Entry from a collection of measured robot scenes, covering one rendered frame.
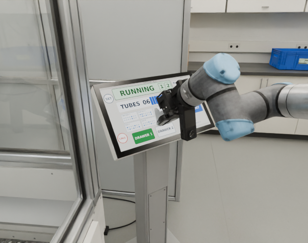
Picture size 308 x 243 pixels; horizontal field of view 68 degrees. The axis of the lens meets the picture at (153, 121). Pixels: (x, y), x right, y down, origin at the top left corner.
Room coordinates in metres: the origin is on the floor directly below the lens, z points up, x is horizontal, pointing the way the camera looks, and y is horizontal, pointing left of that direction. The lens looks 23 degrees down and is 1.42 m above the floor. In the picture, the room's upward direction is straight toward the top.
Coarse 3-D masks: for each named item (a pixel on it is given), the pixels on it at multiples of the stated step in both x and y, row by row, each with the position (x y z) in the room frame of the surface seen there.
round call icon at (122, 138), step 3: (123, 132) 0.80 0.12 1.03; (117, 135) 0.78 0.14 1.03; (120, 135) 0.79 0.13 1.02; (123, 135) 0.79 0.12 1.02; (126, 135) 0.80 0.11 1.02; (117, 138) 0.77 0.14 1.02; (120, 138) 0.78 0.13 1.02; (123, 138) 0.78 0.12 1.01; (126, 138) 0.79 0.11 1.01; (120, 141) 0.77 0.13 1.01; (123, 141) 0.78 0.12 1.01; (126, 141) 0.78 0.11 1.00; (129, 141) 0.79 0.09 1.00; (120, 144) 0.76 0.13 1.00
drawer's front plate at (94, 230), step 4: (92, 224) 0.45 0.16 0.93; (96, 224) 0.45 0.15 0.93; (92, 228) 0.44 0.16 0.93; (96, 228) 0.45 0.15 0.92; (88, 232) 0.43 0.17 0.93; (92, 232) 0.43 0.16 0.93; (96, 232) 0.44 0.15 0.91; (88, 236) 0.41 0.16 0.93; (92, 236) 0.42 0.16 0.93; (96, 236) 0.44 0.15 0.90; (100, 236) 0.46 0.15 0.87; (84, 240) 0.40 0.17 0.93; (88, 240) 0.40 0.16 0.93; (92, 240) 0.41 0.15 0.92; (96, 240) 0.44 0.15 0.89; (100, 240) 0.46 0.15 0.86
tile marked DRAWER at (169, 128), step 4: (168, 124) 0.91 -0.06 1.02; (172, 124) 0.92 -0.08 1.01; (156, 128) 0.87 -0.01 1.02; (160, 128) 0.88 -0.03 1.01; (164, 128) 0.89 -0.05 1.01; (168, 128) 0.90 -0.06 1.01; (172, 128) 0.90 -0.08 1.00; (160, 132) 0.87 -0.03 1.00; (164, 132) 0.87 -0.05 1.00; (168, 132) 0.88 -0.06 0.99; (172, 132) 0.89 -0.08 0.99; (160, 136) 0.85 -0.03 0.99
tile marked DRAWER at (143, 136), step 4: (136, 132) 0.82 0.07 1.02; (140, 132) 0.83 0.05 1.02; (144, 132) 0.84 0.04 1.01; (148, 132) 0.85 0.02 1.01; (152, 132) 0.85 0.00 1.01; (136, 136) 0.81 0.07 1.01; (140, 136) 0.82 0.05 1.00; (144, 136) 0.82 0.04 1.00; (148, 136) 0.83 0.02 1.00; (152, 136) 0.84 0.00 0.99; (136, 140) 0.80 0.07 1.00; (140, 140) 0.81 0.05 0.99; (144, 140) 0.81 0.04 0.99; (148, 140) 0.82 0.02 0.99
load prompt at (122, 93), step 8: (168, 80) 1.07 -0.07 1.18; (120, 88) 0.93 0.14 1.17; (128, 88) 0.95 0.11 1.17; (136, 88) 0.96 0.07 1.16; (144, 88) 0.98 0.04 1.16; (152, 88) 1.00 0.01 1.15; (160, 88) 1.02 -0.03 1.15; (168, 88) 1.04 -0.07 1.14; (120, 96) 0.90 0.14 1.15; (128, 96) 0.92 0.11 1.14
